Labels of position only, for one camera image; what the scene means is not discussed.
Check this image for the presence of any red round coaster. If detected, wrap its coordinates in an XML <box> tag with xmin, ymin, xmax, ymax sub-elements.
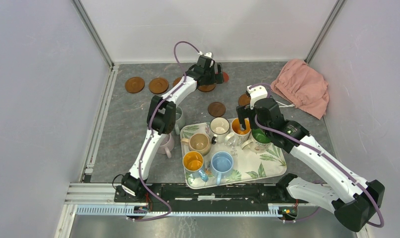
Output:
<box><xmin>223</xmin><ymin>72</ymin><xmax>229</xmax><ymax>83</ymax></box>

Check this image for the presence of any brown wooden coaster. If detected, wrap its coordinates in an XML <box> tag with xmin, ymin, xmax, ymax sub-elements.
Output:
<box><xmin>172</xmin><ymin>77</ymin><xmax>181</xmax><ymax>87</ymax></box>
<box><xmin>124</xmin><ymin>77</ymin><xmax>145</xmax><ymax>94</ymax></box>
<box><xmin>238</xmin><ymin>93</ymin><xmax>251</xmax><ymax>106</ymax></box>
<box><xmin>149</xmin><ymin>77</ymin><xmax>169</xmax><ymax>94</ymax></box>
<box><xmin>198</xmin><ymin>84</ymin><xmax>216</xmax><ymax>92</ymax></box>

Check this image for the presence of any dark walnut coaster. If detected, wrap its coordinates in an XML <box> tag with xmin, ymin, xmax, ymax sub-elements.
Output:
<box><xmin>208</xmin><ymin>102</ymin><xmax>226</xmax><ymax>117</ymax></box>

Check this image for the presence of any pink drawstring cloth bag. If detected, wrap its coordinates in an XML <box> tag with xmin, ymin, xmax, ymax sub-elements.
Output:
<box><xmin>270</xmin><ymin>59</ymin><xmax>330</xmax><ymax>119</ymax></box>

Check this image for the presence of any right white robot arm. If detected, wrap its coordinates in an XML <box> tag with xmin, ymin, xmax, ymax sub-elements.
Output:
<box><xmin>236</xmin><ymin>97</ymin><xmax>385</xmax><ymax>232</ymax></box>

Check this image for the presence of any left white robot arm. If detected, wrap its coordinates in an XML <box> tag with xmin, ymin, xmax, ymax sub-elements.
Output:
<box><xmin>121</xmin><ymin>52</ymin><xmax>224</xmax><ymax>202</ymax></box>

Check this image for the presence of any clear glass cup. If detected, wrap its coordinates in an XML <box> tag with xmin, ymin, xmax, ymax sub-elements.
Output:
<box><xmin>225</xmin><ymin>132</ymin><xmax>240</xmax><ymax>157</ymax></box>

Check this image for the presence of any white mug orange inside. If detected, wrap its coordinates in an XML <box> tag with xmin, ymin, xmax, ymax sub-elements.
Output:
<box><xmin>229</xmin><ymin>118</ymin><xmax>251</xmax><ymax>146</ymax></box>

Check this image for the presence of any cream enamel mug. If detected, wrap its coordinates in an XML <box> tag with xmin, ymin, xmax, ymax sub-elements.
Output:
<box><xmin>209</xmin><ymin>117</ymin><xmax>230</xmax><ymax>145</ymax></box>

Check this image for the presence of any white mug green inside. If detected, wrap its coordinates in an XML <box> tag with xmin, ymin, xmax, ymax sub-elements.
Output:
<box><xmin>241</xmin><ymin>128</ymin><xmax>271</xmax><ymax>153</ymax></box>

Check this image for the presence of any grey green ribbed mug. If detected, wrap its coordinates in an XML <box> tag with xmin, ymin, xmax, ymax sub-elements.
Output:
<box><xmin>174</xmin><ymin>106</ymin><xmax>185</xmax><ymax>135</ymax></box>

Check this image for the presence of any beige ceramic mug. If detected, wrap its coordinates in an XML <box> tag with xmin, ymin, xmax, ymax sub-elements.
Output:
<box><xmin>181</xmin><ymin>133</ymin><xmax>211</xmax><ymax>156</ymax></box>

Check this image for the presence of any light blue mug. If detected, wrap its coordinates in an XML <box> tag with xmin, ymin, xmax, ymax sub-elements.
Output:
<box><xmin>210</xmin><ymin>151</ymin><xmax>234</xmax><ymax>186</ymax></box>

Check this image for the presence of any leaf patterned serving tray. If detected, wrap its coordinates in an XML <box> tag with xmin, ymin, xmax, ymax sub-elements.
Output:
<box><xmin>180</xmin><ymin>122</ymin><xmax>286</xmax><ymax>189</ymax></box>

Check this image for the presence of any pink ribbed mug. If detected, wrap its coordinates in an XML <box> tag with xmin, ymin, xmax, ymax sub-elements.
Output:
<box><xmin>157</xmin><ymin>134</ymin><xmax>175</xmax><ymax>158</ymax></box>

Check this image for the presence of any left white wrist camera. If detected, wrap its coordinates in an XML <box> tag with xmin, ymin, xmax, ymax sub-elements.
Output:
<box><xmin>198</xmin><ymin>51</ymin><xmax>213</xmax><ymax>59</ymax></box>

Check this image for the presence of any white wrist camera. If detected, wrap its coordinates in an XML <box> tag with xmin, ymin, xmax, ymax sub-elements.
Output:
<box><xmin>198</xmin><ymin>51</ymin><xmax>213</xmax><ymax>59</ymax></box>
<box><xmin>246</xmin><ymin>85</ymin><xmax>270</xmax><ymax>109</ymax></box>

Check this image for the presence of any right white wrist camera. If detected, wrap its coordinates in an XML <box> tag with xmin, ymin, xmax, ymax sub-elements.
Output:
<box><xmin>246</xmin><ymin>85</ymin><xmax>270</xmax><ymax>109</ymax></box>

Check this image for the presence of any orange inside blue handle mug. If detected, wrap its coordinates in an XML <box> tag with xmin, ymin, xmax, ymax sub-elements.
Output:
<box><xmin>182</xmin><ymin>151</ymin><xmax>209</xmax><ymax>182</ymax></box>

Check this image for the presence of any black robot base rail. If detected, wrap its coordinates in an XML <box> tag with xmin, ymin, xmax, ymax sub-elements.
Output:
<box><xmin>114</xmin><ymin>183</ymin><xmax>305</xmax><ymax>212</ymax></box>

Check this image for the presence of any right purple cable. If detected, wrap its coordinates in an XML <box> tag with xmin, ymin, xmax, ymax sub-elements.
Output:
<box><xmin>250</xmin><ymin>82</ymin><xmax>385</xmax><ymax>229</ymax></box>

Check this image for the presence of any purple cable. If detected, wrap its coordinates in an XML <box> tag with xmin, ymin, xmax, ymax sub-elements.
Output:
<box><xmin>127</xmin><ymin>41</ymin><xmax>202</xmax><ymax>222</ymax></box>
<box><xmin>250</xmin><ymin>82</ymin><xmax>385</xmax><ymax>229</ymax></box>

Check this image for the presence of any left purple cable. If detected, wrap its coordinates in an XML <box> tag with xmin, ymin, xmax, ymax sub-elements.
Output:
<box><xmin>127</xmin><ymin>41</ymin><xmax>202</xmax><ymax>222</ymax></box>

